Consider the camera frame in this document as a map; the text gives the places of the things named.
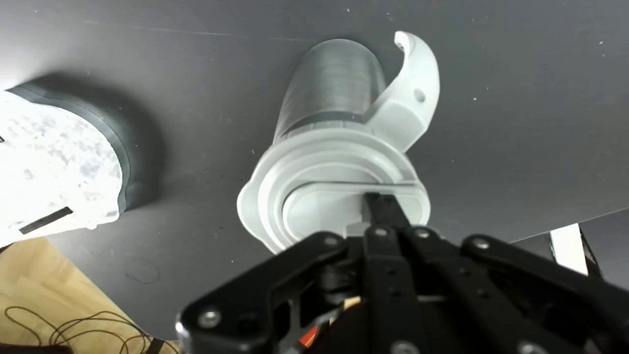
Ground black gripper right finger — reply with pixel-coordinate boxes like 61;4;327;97
364;193;629;354

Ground thin black cable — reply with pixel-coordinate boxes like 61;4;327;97
2;303;166;354

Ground translucent grey water bottle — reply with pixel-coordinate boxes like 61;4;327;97
236;30;441;254

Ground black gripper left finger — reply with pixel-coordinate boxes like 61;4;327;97
175;232;366;354

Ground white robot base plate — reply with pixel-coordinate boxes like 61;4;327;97
0;73;166;248

